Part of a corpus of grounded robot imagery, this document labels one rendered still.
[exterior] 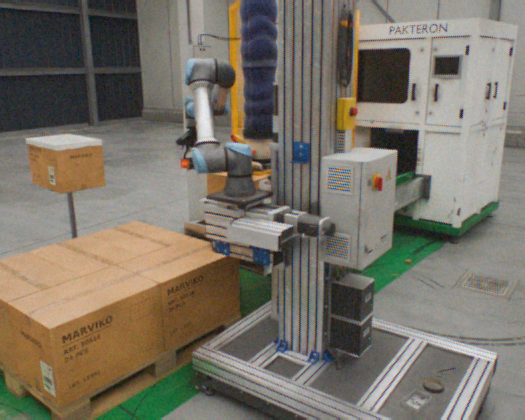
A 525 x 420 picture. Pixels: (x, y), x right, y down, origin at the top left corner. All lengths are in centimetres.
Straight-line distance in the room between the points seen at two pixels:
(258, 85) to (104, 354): 176
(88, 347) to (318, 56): 164
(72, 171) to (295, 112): 258
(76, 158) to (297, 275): 254
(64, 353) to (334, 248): 127
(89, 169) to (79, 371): 232
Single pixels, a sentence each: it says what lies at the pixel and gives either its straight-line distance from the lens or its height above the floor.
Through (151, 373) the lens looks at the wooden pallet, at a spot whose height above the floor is 4.
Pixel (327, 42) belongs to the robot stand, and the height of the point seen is 169.
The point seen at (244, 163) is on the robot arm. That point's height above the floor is 119.
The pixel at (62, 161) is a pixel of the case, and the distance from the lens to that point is 439.
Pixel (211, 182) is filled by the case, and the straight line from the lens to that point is 326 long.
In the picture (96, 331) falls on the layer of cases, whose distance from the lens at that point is 251.
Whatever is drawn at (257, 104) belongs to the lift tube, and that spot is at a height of 138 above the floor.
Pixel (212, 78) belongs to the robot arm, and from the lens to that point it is 238.
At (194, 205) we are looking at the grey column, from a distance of 439.
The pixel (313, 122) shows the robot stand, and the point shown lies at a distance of 221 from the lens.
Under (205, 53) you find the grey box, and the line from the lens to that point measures 420.
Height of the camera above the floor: 160
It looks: 16 degrees down
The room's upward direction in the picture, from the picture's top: 1 degrees counter-clockwise
